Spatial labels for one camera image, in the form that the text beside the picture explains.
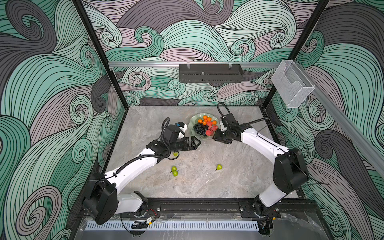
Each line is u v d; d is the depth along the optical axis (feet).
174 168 2.81
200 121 3.43
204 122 3.41
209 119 3.49
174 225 2.29
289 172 1.45
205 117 3.49
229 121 2.30
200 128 3.30
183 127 2.39
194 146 2.25
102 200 1.29
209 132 3.17
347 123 1.93
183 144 2.25
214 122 3.41
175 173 2.74
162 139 1.98
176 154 2.21
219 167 2.83
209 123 3.42
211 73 3.14
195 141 2.29
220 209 2.44
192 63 3.09
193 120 3.49
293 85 2.29
